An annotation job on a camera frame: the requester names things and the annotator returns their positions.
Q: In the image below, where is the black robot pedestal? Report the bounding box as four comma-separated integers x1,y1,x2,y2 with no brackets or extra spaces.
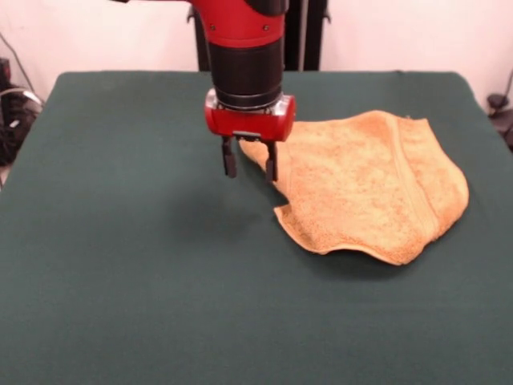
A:
186,0,333,73

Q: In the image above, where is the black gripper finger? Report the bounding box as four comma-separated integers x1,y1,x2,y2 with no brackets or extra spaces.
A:
220,136,238,180
264,140,280,184

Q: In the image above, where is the tan terry cloth towel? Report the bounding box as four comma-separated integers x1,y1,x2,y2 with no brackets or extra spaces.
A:
239,110,470,267

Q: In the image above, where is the dark green table cloth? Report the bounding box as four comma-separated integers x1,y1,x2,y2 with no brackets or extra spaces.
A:
0,70,513,385

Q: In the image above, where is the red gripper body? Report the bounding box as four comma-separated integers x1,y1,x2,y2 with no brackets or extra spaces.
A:
204,88,297,143

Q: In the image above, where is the grey pedestal leg round foot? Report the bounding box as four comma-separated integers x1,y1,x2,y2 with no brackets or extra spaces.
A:
487,93,513,120

